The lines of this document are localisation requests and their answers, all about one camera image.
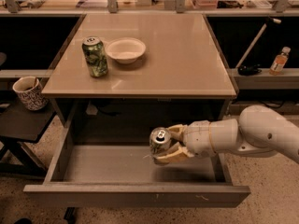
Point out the beige cabinet desk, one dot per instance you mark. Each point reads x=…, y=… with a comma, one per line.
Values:
x=141, y=70

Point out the white bowl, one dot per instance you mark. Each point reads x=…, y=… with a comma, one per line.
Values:
x=125, y=50

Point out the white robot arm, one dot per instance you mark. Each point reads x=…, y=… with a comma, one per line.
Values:
x=258, y=132

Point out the white green 7up can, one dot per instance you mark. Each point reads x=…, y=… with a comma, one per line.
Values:
x=159, y=141

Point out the patterned paper cup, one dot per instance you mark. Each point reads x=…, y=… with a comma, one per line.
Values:
x=29, y=89

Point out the black object on shelf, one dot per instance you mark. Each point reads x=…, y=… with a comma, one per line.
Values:
x=249, y=70

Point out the open grey top drawer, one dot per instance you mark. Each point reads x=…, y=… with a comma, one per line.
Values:
x=105, y=161

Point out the orange drink bottle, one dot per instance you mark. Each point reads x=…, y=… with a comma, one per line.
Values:
x=279, y=61

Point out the dark side stool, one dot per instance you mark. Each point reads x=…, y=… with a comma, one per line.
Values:
x=19, y=126

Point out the white stick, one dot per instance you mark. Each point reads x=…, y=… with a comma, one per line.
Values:
x=256, y=38

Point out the green soda can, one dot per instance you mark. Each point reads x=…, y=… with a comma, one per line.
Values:
x=95, y=57

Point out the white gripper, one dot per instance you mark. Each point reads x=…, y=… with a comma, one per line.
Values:
x=197, y=138

